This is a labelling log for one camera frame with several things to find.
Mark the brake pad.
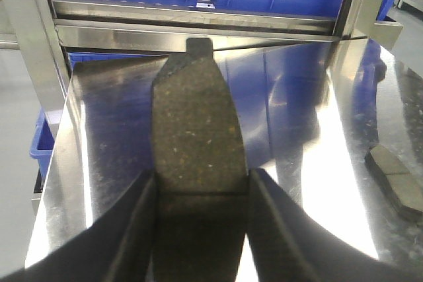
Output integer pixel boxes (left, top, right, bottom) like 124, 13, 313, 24
365, 145, 422, 223
151, 38, 249, 281

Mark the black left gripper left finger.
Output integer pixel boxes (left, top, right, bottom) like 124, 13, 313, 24
1, 170, 157, 281

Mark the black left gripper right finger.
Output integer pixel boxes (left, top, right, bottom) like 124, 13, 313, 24
247, 168, 421, 281

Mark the stainless steel rack frame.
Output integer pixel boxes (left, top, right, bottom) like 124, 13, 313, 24
0, 0, 423, 111

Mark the lower blue plastic bin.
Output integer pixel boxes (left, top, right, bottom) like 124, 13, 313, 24
29, 108, 54, 180

